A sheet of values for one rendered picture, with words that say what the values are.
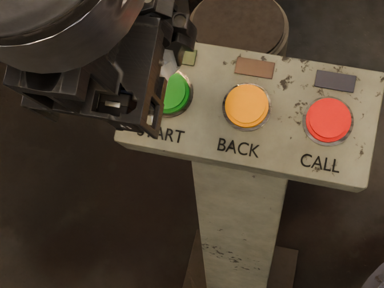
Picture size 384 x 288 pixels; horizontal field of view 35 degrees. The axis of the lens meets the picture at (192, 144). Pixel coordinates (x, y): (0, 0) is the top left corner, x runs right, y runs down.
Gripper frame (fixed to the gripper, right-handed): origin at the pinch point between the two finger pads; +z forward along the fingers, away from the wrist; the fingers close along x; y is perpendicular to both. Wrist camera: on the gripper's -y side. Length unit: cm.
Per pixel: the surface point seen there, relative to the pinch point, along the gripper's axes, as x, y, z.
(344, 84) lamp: 15.5, -2.9, 10.1
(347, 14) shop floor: 19, -40, 89
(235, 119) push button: 6.3, 1.9, 9.1
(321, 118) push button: 13.9, 0.7, 9.2
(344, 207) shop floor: 23, 4, 73
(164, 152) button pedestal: 0.0, 5.8, 11.1
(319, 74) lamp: 13.2, -3.5, 10.1
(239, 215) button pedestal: 7.0, 10.0, 26.4
